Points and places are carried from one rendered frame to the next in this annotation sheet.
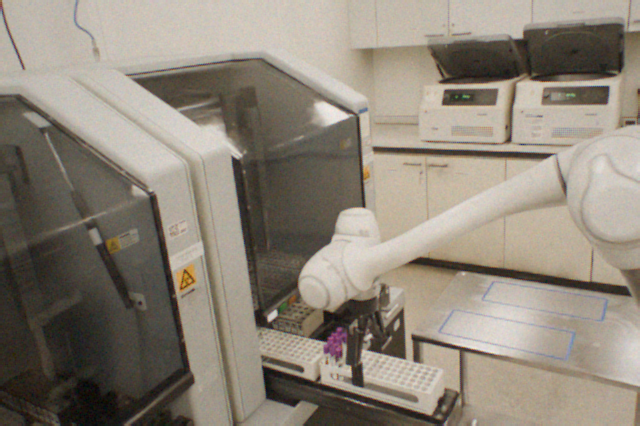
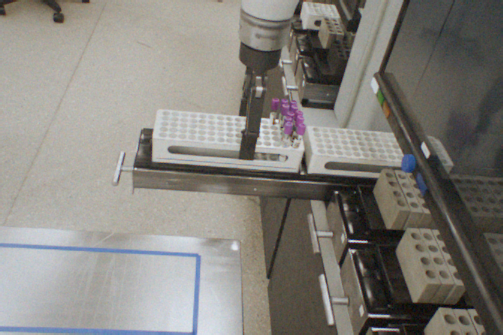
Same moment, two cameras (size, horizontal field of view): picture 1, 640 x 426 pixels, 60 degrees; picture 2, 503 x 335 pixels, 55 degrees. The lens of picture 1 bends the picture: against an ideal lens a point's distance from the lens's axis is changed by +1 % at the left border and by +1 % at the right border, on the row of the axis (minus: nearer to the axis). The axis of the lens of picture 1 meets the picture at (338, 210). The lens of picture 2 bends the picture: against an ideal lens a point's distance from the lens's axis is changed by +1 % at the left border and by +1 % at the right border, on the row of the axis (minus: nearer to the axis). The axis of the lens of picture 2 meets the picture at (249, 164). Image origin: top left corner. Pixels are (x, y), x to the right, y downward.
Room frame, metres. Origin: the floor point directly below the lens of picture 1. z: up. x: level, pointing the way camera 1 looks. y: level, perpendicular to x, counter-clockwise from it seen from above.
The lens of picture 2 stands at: (1.80, -0.54, 1.44)
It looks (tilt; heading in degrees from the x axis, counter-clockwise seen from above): 39 degrees down; 140
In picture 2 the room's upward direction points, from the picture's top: 10 degrees clockwise
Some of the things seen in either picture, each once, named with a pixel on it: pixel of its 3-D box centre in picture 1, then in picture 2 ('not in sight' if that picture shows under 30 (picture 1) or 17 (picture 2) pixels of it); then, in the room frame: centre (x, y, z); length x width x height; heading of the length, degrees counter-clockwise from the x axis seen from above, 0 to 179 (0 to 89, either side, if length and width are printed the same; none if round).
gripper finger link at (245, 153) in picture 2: (376, 350); (248, 145); (1.22, -0.07, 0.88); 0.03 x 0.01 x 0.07; 59
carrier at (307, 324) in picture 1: (310, 321); (390, 200); (1.45, 0.11, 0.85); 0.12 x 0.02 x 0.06; 149
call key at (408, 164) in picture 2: not in sight; (408, 163); (1.47, 0.06, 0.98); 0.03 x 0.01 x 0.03; 149
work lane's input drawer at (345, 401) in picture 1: (335, 384); (287, 169); (1.23, 0.05, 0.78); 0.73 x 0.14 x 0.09; 59
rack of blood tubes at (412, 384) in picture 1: (380, 377); (227, 141); (1.16, -0.07, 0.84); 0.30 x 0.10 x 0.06; 59
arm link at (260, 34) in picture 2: (361, 283); (264, 27); (1.18, -0.04, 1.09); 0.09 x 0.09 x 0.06
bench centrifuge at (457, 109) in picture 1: (474, 86); not in sight; (3.66, -0.96, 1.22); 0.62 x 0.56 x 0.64; 147
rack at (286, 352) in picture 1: (278, 352); (374, 156); (1.32, 0.20, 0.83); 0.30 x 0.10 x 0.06; 59
